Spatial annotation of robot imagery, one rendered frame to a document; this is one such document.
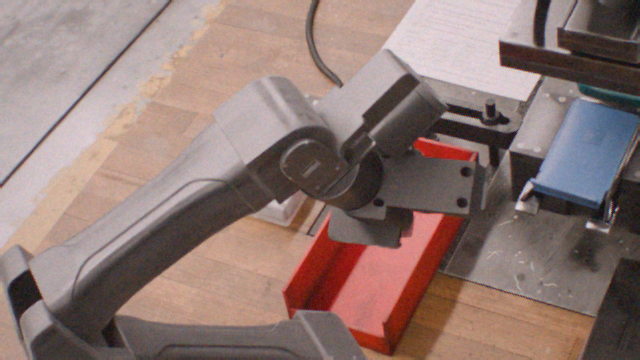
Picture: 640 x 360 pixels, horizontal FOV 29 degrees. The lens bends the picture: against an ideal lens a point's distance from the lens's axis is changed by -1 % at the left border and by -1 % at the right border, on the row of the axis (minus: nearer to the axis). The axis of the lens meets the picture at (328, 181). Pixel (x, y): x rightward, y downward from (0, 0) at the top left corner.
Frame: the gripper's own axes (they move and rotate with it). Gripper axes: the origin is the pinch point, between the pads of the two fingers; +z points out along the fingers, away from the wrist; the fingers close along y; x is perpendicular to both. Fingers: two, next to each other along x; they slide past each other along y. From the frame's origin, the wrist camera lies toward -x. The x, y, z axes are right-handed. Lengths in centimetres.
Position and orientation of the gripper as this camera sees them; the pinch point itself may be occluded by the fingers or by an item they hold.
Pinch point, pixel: (403, 200)
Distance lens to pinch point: 115.7
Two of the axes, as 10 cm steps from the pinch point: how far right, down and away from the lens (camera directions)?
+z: 3.7, 1.6, 9.2
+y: 1.5, -9.8, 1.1
